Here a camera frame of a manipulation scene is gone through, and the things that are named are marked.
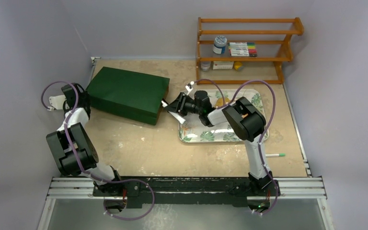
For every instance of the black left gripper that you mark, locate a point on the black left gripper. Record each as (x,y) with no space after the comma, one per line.
(86,97)

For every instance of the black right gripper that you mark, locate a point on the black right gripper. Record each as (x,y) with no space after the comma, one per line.
(180,103)

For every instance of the metal tongs white grips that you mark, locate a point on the metal tongs white grips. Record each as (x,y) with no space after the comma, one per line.
(180,119)

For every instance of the green paper bag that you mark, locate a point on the green paper bag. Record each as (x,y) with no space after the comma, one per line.
(128,94)

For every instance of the brown fake bread slice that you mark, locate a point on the brown fake bread slice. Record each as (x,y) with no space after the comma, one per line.
(222,101)

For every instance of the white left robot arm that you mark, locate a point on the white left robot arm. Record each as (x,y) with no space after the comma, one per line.
(72,150)

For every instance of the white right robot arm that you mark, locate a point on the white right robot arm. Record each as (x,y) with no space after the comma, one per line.
(247,122)

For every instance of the leaf pattern serving tray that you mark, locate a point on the leaf pattern serving tray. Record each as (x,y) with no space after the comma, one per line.
(193,131)

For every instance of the small grey jar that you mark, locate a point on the small grey jar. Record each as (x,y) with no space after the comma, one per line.
(205,65)

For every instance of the white green small box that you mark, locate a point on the white green small box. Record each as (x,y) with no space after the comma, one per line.
(219,65)

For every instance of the small yellow object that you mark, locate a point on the small yellow object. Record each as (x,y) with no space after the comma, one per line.
(238,66)

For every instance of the blue jar patterned lid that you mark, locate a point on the blue jar patterned lid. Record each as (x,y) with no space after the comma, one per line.
(220,43)

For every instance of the orange wooden shelf rack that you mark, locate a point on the orange wooden shelf rack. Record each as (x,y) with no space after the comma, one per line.
(272,38)

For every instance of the set of coloured markers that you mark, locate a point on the set of coloured markers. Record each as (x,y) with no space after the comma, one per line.
(242,49)

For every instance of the green white marker pen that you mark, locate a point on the green white marker pen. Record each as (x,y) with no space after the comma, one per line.
(275,155)

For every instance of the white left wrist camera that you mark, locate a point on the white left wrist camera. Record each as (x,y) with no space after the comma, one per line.
(56,103)

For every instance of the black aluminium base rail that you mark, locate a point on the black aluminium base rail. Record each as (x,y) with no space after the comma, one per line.
(235,191)

